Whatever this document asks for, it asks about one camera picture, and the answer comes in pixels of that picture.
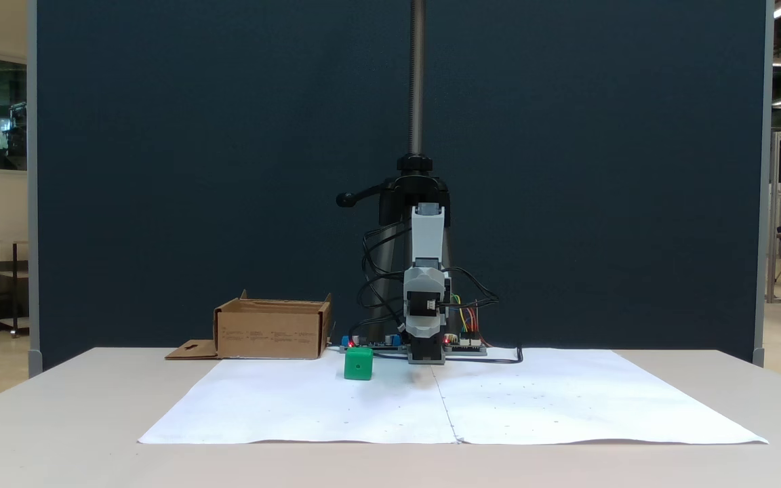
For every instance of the green dice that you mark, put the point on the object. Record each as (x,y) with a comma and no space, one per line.
(358,364)

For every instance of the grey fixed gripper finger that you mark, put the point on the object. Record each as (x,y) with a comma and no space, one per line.
(423,327)

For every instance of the brown cardboard box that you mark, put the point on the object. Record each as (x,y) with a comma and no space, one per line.
(268,332)

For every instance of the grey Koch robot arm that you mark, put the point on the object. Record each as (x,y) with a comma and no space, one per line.
(427,234)

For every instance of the dark shelf cart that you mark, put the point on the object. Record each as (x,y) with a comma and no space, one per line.
(11,285)

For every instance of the black camera tripod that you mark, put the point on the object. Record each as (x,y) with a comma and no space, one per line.
(417,68)

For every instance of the dark blue partition panel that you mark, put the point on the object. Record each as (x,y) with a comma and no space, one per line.
(160,135)

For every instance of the blue circuit board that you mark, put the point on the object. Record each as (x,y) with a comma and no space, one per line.
(370,344)

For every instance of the white paper sheet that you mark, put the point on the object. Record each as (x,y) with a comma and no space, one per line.
(567,400)
(309,407)

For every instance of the framed wall window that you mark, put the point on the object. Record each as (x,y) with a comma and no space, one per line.
(5,115)

